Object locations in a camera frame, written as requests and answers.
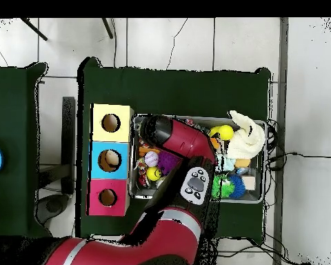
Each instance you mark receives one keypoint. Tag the cream knitted cloth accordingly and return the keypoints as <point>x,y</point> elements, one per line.
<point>245,141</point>

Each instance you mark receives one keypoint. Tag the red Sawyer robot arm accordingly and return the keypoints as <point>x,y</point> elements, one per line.
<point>182,138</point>

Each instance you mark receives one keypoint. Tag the green fuzzy monster toy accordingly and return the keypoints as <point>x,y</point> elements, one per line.
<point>223,186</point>

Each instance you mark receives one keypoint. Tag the dark green table cloth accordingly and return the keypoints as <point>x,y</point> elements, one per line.
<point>171,88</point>

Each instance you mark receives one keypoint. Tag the purple spiky ball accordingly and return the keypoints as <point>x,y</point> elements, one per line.
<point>168,162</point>

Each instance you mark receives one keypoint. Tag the clear shallow bin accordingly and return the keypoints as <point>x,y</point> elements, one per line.
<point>252,195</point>

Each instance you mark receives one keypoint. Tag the white baseball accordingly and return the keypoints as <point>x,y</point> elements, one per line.
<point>151,159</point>

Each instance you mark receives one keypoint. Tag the green covered side table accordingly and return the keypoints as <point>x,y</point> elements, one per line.
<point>11,138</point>

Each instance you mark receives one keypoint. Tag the black tripod leg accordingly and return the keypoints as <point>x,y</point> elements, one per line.
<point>107,27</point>
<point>33,28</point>

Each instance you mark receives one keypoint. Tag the plain yellow ball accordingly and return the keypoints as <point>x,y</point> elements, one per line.
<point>226,132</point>

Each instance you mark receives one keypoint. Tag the orange plastic grid block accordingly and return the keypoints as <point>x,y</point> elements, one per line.
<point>215,143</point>

